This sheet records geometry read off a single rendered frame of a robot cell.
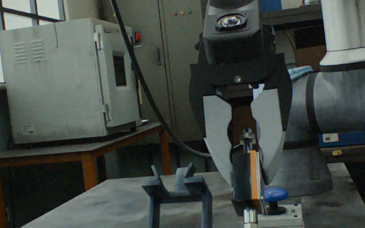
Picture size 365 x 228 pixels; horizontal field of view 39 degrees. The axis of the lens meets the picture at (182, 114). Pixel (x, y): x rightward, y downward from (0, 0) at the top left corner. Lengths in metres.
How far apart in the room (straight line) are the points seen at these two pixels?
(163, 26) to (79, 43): 1.73
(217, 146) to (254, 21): 0.14
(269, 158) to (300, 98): 0.47
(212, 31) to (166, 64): 3.97
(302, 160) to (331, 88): 0.14
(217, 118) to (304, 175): 0.50
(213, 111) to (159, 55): 3.89
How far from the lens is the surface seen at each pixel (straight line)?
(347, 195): 0.96
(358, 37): 0.94
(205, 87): 0.49
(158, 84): 4.38
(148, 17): 4.43
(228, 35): 0.40
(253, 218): 0.48
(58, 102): 2.81
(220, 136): 0.49
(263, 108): 0.48
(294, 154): 0.98
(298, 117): 0.96
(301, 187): 0.97
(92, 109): 2.74
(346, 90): 0.93
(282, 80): 0.48
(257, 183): 0.47
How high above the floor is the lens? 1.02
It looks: 3 degrees down
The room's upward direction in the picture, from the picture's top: 6 degrees counter-clockwise
